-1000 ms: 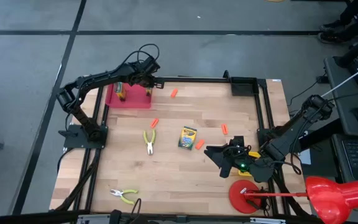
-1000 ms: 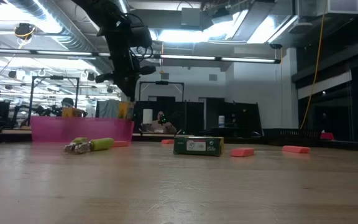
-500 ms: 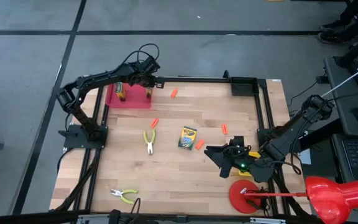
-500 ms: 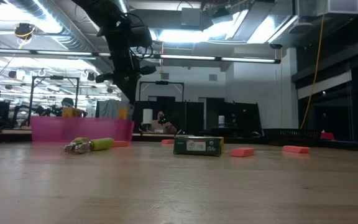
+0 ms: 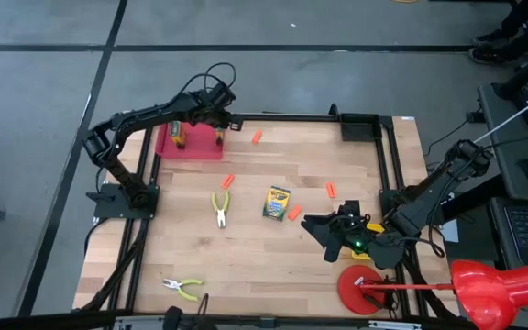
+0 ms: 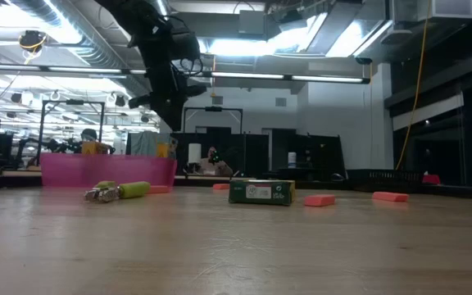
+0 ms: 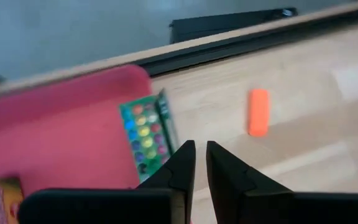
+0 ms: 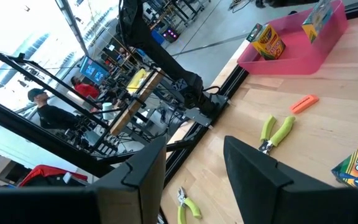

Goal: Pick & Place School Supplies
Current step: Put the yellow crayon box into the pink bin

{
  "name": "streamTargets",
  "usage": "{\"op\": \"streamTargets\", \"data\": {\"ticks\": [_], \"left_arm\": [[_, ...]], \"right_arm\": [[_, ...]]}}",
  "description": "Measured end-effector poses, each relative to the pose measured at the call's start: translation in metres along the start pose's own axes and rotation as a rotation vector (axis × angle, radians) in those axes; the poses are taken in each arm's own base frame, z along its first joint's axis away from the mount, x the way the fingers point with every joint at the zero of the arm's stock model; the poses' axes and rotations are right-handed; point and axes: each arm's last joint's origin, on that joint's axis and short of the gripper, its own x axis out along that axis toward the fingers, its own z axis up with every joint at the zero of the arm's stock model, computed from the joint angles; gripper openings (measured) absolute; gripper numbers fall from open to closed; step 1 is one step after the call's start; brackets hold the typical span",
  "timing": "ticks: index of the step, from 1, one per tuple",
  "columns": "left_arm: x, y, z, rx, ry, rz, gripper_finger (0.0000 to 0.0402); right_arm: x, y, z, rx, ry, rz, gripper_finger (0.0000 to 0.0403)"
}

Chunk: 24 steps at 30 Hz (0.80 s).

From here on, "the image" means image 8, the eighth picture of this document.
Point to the pink plastic tray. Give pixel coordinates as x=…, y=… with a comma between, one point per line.
x=294, y=59

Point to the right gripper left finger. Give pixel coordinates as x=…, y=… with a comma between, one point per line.
x=148, y=186

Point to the computer monitor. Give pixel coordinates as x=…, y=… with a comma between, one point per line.
x=93, y=70

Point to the orange eraser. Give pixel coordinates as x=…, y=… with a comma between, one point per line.
x=303, y=103

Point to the thin black gantry frame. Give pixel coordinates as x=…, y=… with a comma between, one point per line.
x=42, y=83

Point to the yellow object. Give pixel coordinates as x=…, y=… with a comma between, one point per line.
x=137, y=80

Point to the thick black frame beam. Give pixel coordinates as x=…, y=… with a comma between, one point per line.
x=26, y=133

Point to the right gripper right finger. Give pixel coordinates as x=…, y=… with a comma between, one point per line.
x=259, y=186

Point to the blue bin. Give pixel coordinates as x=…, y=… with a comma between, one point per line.
x=158, y=36

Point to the red and black bag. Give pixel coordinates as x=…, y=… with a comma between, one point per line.
x=51, y=174

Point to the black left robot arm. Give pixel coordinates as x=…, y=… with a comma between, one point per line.
x=154, y=40

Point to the white cup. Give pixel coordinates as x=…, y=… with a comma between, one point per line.
x=107, y=111

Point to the person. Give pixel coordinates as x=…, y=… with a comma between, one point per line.
x=87, y=90
x=54, y=116

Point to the neighbouring wooden table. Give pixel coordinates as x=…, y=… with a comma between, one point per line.
x=135, y=102

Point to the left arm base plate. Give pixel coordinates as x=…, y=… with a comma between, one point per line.
x=199, y=115

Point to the box with purple lights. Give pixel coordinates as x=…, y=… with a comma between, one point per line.
x=170, y=34

